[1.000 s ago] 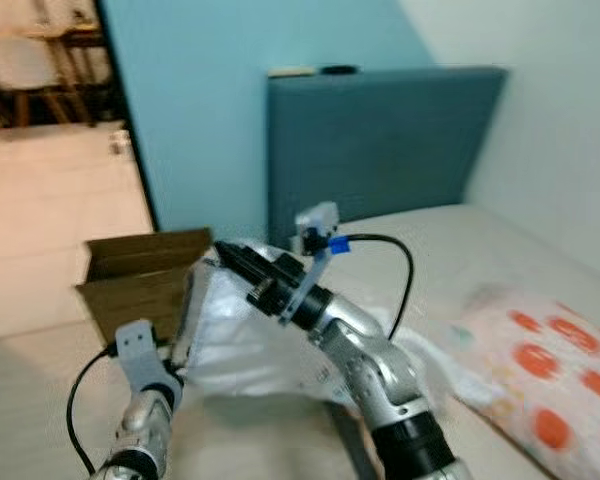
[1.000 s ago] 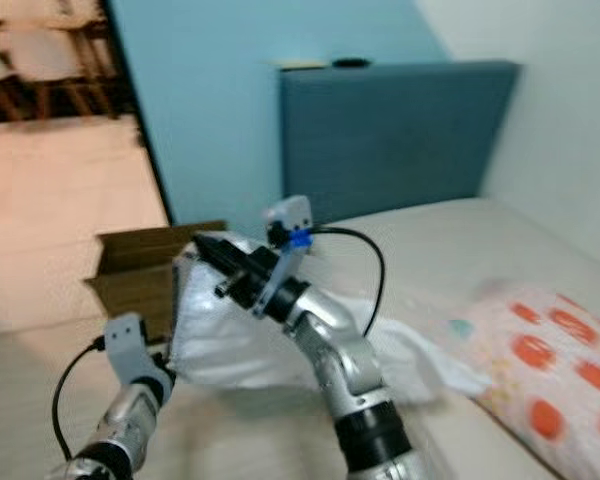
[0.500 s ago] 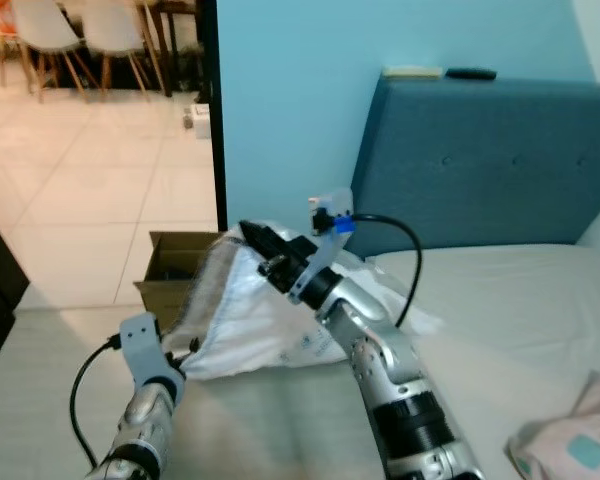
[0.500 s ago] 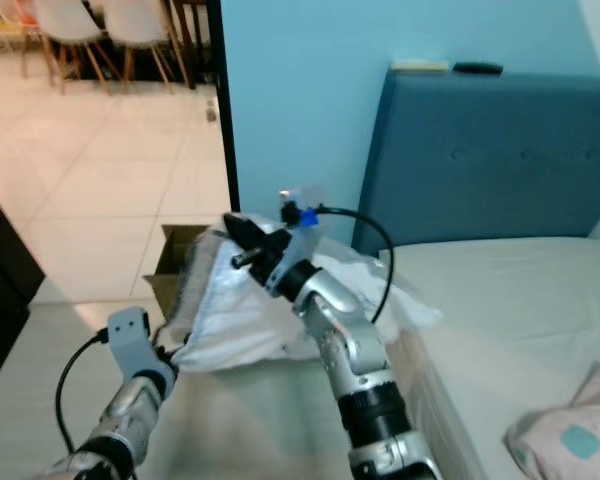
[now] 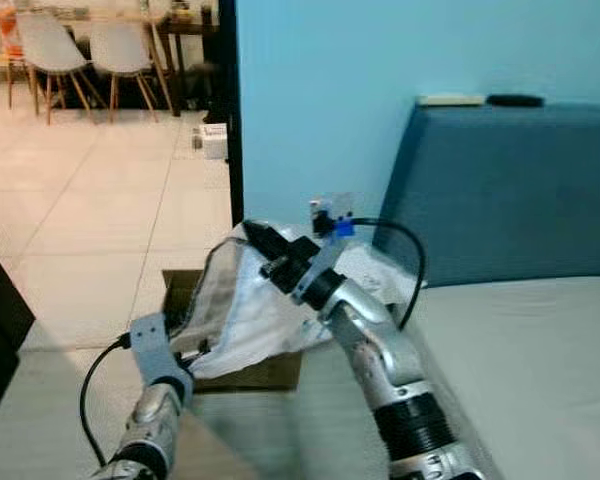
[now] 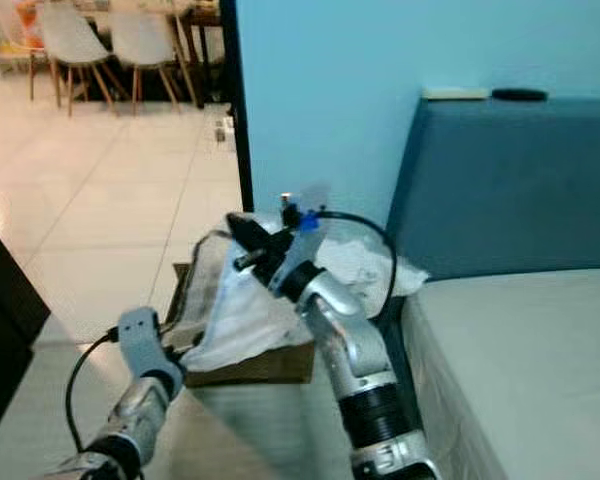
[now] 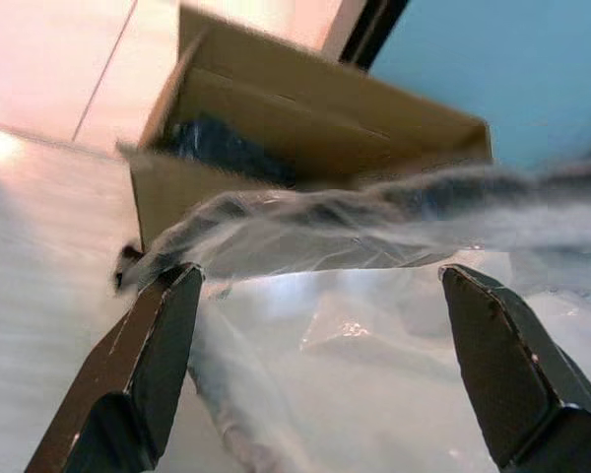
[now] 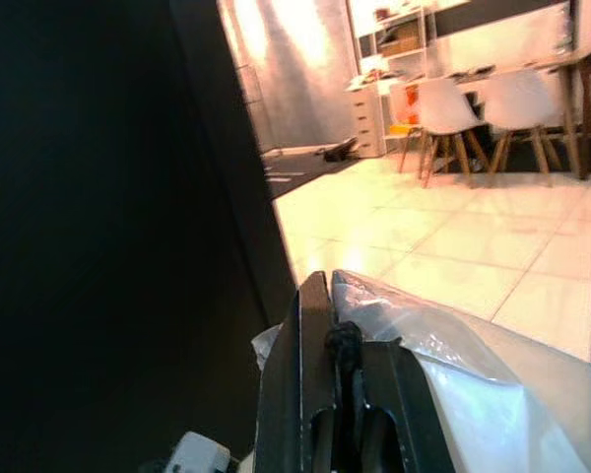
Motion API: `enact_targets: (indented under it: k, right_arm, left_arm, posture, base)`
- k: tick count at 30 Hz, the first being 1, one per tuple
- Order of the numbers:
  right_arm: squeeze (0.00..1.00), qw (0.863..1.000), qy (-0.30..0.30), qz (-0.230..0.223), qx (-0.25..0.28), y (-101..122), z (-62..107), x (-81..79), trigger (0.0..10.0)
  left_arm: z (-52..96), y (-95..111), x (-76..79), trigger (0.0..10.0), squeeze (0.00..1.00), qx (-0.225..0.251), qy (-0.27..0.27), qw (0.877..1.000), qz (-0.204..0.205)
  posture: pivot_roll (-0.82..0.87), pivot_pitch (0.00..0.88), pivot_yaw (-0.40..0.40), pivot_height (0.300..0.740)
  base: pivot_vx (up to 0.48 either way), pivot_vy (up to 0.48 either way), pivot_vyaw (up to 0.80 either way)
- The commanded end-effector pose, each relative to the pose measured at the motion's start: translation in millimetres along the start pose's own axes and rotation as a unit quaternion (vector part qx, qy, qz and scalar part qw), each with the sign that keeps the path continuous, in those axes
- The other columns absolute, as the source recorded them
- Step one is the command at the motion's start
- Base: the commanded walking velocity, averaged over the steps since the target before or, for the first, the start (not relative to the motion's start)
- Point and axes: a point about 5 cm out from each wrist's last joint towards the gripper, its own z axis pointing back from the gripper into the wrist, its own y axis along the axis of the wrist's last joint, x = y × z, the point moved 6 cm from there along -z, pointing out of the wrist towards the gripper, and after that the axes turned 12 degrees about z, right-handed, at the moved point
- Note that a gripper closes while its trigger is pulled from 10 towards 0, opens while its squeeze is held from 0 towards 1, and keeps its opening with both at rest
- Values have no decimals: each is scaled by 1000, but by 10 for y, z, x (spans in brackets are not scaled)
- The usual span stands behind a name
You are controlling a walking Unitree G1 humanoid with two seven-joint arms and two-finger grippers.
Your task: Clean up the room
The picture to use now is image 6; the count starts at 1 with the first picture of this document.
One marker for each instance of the blue upholstered headboard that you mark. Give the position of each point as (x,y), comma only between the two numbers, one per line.
(510,180)

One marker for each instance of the dark low furniture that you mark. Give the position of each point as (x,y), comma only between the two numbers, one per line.
(10,330)

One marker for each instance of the mattress with beige sheet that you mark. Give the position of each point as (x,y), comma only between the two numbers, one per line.
(530,380)

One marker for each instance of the brown cardboard box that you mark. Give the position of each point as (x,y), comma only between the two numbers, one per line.
(270,368)

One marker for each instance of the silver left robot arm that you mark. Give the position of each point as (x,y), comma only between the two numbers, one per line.
(130,425)

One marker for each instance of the white shell chair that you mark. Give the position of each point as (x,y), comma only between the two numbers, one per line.
(70,35)
(145,40)

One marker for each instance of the orange white bag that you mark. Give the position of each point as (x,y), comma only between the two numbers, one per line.
(28,25)

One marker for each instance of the white remote control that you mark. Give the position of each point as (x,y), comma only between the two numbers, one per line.
(455,94)

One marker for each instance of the black door frame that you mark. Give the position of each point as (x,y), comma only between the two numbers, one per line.
(235,100)

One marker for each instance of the black oval object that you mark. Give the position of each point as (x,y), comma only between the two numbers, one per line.
(520,95)

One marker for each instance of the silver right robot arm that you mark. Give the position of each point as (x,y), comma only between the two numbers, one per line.
(350,340)

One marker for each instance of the small white floor box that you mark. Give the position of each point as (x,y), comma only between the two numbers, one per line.
(225,135)

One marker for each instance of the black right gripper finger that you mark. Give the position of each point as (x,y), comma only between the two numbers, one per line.
(255,229)
(252,241)

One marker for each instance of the dark wooden table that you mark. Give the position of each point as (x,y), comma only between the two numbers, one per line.
(202,18)

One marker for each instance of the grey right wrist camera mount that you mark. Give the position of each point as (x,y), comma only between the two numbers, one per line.
(308,250)

